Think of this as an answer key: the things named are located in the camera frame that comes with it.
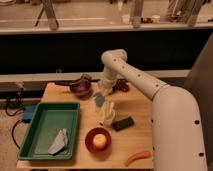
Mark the grey crumpled cloth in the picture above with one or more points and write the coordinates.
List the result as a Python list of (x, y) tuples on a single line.
[(60, 142)]

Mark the blue box on floor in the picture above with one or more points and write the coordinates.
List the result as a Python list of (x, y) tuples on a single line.
[(28, 113)]

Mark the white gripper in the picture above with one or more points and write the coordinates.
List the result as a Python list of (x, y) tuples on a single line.
[(105, 86)]

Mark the orange carrot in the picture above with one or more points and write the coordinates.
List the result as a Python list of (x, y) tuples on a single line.
[(136, 156)]

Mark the red-brown bowl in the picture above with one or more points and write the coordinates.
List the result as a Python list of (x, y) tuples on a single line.
[(89, 140)]

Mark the dark red grapes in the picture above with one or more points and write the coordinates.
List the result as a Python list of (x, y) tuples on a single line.
[(121, 85)]

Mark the green plastic tray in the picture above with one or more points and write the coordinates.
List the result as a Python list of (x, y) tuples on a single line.
[(48, 119)]

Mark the blue plastic fork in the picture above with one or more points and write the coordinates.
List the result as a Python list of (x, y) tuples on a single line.
[(99, 99)]

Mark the black rectangular sponge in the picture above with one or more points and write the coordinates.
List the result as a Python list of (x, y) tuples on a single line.
[(123, 124)]

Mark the purple bowl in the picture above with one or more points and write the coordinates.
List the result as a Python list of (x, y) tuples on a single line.
[(80, 87)]

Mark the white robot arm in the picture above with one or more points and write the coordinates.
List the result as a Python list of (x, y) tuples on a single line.
[(177, 135)]

